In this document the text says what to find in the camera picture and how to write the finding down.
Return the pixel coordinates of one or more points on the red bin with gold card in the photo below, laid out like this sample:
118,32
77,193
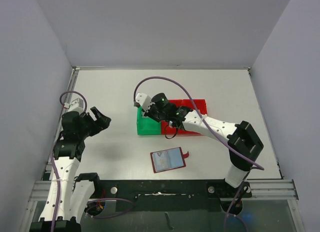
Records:
199,103

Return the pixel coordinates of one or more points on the red leather card holder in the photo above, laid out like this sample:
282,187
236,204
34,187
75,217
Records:
169,159

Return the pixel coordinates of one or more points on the aluminium front rail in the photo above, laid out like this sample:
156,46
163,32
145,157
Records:
275,189

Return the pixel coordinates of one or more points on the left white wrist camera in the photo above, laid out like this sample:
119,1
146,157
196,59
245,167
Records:
76,105

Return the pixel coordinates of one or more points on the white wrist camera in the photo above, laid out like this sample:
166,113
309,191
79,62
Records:
76,105
144,101

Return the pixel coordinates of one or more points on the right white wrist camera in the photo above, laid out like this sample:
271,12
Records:
144,101

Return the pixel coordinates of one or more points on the red bin with black card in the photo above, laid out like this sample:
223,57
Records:
169,131

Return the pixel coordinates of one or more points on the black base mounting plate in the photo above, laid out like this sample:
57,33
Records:
170,195

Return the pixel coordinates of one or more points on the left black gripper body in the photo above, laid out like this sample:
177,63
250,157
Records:
89,126

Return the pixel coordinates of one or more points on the green plastic bin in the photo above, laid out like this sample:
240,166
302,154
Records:
146,126

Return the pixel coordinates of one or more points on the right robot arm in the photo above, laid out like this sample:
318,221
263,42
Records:
242,141

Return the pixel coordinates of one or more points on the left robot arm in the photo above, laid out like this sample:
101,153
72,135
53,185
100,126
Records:
69,193

